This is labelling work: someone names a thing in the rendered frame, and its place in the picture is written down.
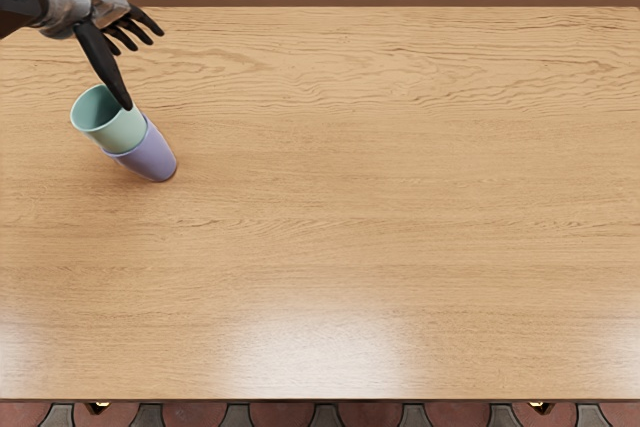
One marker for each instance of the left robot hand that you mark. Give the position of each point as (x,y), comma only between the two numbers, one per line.
(75,3)

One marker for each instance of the mint green cup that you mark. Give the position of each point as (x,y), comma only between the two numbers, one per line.
(117,129)

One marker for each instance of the lavender purple cup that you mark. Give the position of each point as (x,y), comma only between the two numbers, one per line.
(150,157)

